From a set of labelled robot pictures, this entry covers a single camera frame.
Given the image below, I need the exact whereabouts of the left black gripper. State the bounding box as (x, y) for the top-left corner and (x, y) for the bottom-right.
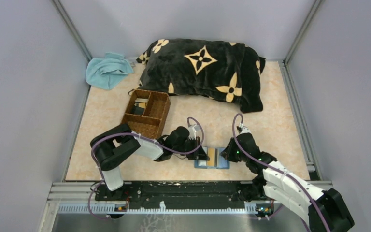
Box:
(172, 136), (210, 160)

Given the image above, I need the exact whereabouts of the teal leather card holder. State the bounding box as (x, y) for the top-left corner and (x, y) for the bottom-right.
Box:
(194, 146), (230, 170)

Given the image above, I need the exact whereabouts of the gold VIP credit card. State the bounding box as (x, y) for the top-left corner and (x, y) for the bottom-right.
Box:
(206, 147), (219, 168)

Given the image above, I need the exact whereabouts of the woven brown divided basket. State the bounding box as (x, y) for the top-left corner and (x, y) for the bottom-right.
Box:
(121, 89), (171, 139)

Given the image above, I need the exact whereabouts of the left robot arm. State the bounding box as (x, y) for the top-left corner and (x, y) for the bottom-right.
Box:
(90, 123), (209, 200)

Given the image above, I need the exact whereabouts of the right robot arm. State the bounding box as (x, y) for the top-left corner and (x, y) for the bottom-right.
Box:
(221, 132), (355, 232)

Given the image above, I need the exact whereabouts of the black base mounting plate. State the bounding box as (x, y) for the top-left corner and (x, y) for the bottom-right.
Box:
(95, 181), (270, 210)

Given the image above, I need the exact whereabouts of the black pillow with tan flowers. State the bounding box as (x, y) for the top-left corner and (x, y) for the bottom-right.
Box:
(136, 39), (266, 113)

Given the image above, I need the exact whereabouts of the light blue cloth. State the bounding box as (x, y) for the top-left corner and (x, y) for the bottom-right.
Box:
(85, 53), (134, 90)

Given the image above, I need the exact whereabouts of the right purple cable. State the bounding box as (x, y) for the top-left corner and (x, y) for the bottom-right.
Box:
(231, 113), (332, 232)

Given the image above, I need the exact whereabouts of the purple cable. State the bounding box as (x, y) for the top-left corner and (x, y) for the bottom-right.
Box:
(87, 116), (205, 221)
(231, 113), (332, 232)

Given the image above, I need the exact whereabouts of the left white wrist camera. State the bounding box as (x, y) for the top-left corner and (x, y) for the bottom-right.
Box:
(187, 124), (200, 140)

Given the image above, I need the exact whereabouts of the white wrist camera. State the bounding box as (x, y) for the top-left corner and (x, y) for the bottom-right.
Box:
(237, 126), (251, 135)
(187, 124), (200, 140)

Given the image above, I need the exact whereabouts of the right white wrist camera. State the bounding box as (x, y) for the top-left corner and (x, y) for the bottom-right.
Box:
(237, 126), (251, 135)

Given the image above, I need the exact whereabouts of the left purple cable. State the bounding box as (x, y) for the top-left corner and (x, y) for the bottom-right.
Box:
(87, 116), (205, 221)

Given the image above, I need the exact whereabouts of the aluminium front rail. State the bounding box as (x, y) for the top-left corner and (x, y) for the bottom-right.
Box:
(47, 181), (337, 215)

